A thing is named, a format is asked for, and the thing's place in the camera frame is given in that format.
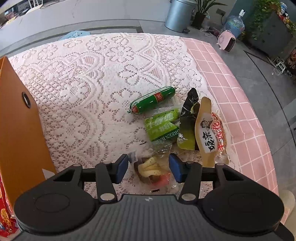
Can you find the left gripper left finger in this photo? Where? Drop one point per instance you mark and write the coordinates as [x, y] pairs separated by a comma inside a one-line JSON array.
[[108, 174]]

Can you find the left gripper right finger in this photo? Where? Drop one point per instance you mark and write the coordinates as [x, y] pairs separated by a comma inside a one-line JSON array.
[[188, 173]]

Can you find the dark green snack packet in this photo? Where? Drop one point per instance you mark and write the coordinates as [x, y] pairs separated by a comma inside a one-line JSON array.
[[186, 138]]

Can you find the clear mixed snack packet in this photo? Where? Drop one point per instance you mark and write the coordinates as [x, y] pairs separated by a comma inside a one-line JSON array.
[[151, 164]]

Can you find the beige red snack packet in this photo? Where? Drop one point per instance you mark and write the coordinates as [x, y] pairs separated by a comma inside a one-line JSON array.
[[210, 135]]

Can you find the green transparent snack bag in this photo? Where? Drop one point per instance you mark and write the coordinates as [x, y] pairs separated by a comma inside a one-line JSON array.
[[163, 126]]

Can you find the green sausage snack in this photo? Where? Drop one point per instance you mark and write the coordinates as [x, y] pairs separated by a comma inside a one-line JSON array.
[[151, 100]]

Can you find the red chips bag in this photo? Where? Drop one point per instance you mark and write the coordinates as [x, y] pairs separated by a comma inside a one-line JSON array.
[[8, 221]]

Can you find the pink checked tablecloth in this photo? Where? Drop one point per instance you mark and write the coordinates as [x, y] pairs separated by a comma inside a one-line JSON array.
[[247, 145]]

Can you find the orange cardboard box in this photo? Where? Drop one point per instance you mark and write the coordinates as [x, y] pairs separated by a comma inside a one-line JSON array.
[[25, 158]]

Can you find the white lace tablecloth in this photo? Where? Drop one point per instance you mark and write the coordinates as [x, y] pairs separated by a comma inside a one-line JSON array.
[[83, 88]]

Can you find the pink space heater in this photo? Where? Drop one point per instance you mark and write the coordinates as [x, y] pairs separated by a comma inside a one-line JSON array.
[[226, 41]]

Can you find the light blue plastic stool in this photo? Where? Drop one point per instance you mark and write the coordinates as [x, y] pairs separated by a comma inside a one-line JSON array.
[[75, 34]]

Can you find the potted plant by bin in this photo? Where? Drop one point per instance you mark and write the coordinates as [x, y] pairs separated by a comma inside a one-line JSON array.
[[202, 8]]

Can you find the blue water bottle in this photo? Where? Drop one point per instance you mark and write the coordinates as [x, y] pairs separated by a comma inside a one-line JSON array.
[[235, 24]]

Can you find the grey drawer cabinet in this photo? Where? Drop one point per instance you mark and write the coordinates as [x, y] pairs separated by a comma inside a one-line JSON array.
[[274, 37]]

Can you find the blue metal trash bin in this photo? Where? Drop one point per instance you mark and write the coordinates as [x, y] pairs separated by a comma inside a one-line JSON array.
[[179, 15]]

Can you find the white marble tv bench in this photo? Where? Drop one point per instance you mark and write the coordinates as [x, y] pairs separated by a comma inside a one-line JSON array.
[[73, 12]]

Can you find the hanging ivy plant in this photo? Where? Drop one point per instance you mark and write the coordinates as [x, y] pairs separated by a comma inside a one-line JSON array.
[[263, 9]]

